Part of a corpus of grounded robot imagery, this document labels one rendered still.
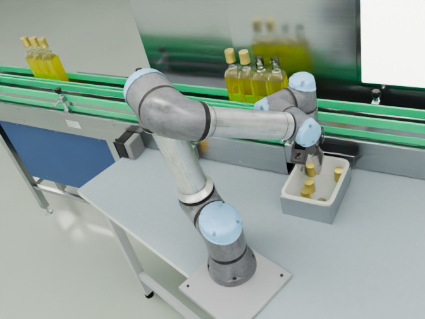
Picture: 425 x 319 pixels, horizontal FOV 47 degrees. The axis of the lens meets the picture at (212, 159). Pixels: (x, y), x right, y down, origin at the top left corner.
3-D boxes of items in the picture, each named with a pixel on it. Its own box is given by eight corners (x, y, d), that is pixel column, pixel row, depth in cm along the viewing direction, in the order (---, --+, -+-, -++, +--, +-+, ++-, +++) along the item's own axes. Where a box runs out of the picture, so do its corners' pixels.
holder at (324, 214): (355, 169, 175) (355, 152, 170) (331, 225, 158) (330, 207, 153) (309, 161, 183) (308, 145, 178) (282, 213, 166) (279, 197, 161)
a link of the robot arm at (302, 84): (280, 78, 144) (304, 66, 146) (284, 108, 151) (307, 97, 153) (296, 88, 138) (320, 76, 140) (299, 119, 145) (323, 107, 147)
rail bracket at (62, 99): (74, 112, 221) (62, 87, 213) (64, 121, 217) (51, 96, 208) (67, 111, 223) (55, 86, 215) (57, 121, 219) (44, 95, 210)
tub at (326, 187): (351, 178, 171) (351, 159, 166) (332, 224, 157) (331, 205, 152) (304, 169, 180) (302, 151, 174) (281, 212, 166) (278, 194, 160)
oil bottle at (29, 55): (56, 86, 244) (31, 34, 226) (49, 92, 240) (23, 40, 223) (49, 85, 246) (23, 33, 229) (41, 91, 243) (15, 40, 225)
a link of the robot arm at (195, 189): (202, 242, 149) (131, 102, 113) (182, 212, 160) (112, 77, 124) (235, 221, 151) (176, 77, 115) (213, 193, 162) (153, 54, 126)
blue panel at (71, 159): (301, 212, 221) (291, 139, 194) (287, 242, 210) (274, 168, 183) (50, 156, 297) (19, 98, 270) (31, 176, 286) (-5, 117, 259)
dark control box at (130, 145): (145, 149, 210) (140, 133, 205) (135, 160, 206) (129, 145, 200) (130, 145, 214) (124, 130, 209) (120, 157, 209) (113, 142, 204)
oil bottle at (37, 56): (65, 87, 241) (40, 35, 223) (57, 93, 237) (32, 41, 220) (57, 86, 244) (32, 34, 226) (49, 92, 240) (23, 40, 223)
